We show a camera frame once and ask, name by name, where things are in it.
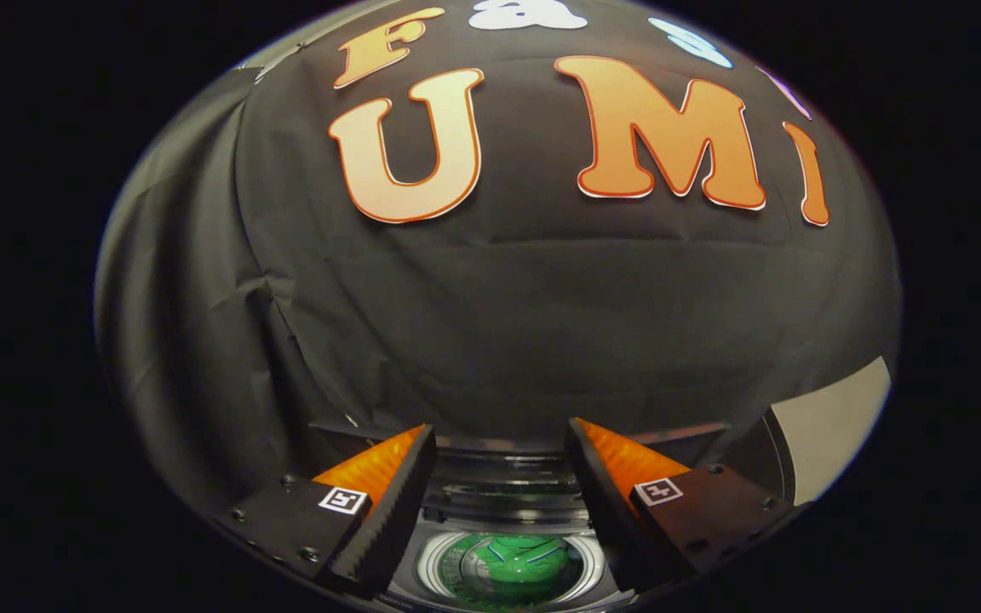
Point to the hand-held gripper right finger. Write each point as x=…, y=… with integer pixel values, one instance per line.
x=614, y=528

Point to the black washing machine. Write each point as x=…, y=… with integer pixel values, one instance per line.
x=499, y=502

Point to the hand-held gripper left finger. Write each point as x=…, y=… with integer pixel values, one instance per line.
x=388, y=528

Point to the green polo shirt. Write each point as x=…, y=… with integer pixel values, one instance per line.
x=524, y=566

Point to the black backdrop cloth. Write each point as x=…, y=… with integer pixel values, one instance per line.
x=499, y=323

